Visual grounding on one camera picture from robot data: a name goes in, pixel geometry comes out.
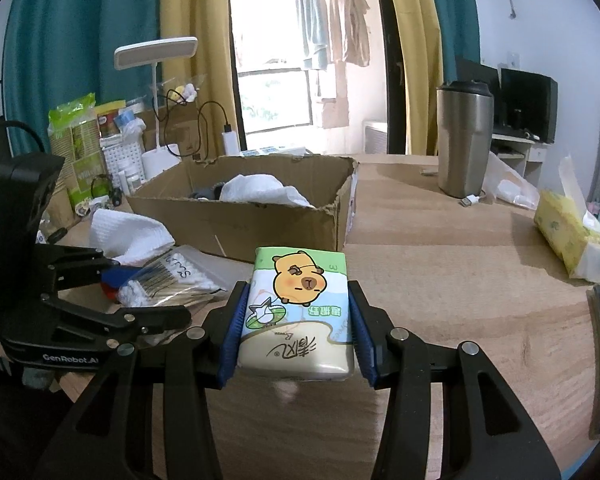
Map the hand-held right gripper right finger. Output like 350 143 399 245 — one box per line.
346 281 564 480

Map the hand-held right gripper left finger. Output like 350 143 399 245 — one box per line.
42 280 250 480

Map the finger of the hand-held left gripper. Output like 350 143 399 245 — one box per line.
40 294 193 350
34 244 148 287

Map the white waffle towel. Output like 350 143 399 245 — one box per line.
89 208 176 265

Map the clear plastic snack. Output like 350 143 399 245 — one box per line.
117 245 228 308

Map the cardboard box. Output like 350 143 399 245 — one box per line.
125 154 359 263

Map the white tissue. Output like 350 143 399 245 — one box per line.
219 174 317 209

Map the grey soft item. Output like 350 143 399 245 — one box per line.
190 185 226 201

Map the green paper cup package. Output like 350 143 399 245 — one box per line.
47 92 106 211

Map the white plastic basket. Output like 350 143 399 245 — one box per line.
100 135 146 196

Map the glass jar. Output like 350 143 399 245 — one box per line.
97 102 127 138

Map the blue and white packet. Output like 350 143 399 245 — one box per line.
112 110 146 136

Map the teal curtain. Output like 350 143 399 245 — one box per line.
422 0 481 86
2 0 163 156

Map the outdoor air conditioner unit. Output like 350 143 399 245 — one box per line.
364 120 388 155

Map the white desk lamp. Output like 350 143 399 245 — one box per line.
114 36 199 181

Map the stainless steel tumbler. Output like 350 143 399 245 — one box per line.
436 80 495 199

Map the clear plastic bag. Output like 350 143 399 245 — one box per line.
487 152 541 209

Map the yellow tissue box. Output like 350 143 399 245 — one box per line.
533 155 600 286

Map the white computer desk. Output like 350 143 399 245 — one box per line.
490 130 552 181

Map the yellow curtain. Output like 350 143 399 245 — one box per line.
160 0 241 156
380 0 443 156

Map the black monitor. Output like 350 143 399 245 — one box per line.
500 67 558 144
455 57 501 111

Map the hanging beige shirt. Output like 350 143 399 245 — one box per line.
325 0 372 68

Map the hanging blue shirt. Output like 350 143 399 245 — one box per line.
295 0 331 72

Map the black cable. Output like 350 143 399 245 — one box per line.
155 89 233 158

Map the black door frame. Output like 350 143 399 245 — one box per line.
372 0 411 156

